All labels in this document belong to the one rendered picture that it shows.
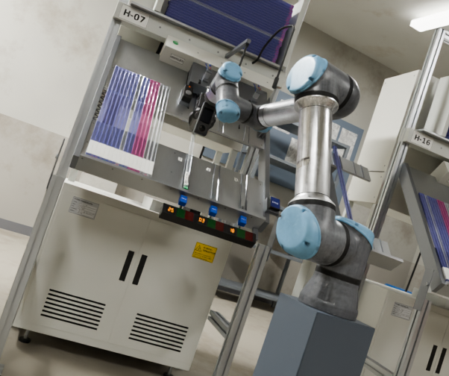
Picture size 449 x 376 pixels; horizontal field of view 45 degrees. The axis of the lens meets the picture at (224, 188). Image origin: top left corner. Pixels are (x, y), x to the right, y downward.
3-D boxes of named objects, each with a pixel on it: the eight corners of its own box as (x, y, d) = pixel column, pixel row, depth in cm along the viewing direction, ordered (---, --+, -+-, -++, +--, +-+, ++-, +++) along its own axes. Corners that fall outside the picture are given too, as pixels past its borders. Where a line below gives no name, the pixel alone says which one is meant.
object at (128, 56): (258, 157, 221) (264, 148, 218) (100, 96, 204) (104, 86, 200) (259, 106, 244) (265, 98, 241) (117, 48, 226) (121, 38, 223)
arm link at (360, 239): (371, 283, 138) (388, 233, 138) (337, 273, 130) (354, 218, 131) (336, 271, 148) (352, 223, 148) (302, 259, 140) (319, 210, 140)
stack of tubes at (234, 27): (275, 63, 238) (295, 6, 240) (165, 15, 225) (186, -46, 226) (265, 69, 250) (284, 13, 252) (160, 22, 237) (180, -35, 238)
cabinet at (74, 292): (184, 386, 218) (234, 238, 222) (6, 342, 200) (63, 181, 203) (159, 336, 281) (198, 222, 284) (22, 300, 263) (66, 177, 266)
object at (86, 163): (256, 231, 195) (265, 219, 190) (74, 168, 178) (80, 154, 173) (256, 228, 196) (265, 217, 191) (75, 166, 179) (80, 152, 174)
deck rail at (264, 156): (261, 233, 196) (269, 223, 192) (256, 231, 195) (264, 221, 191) (263, 108, 245) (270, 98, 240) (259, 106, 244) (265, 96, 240)
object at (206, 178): (259, 224, 194) (264, 219, 192) (77, 161, 177) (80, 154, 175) (260, 186, 207) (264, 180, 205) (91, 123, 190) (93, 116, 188)
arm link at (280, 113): (380, 86, 153) (263, 109, 192) (356, 69, 147) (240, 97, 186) (374, 124, 151) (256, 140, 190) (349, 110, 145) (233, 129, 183)
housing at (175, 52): (258, 113, 242) (274, 90, 232) (154, 71, 229) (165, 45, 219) (259, 102, 248) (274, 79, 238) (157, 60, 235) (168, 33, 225)
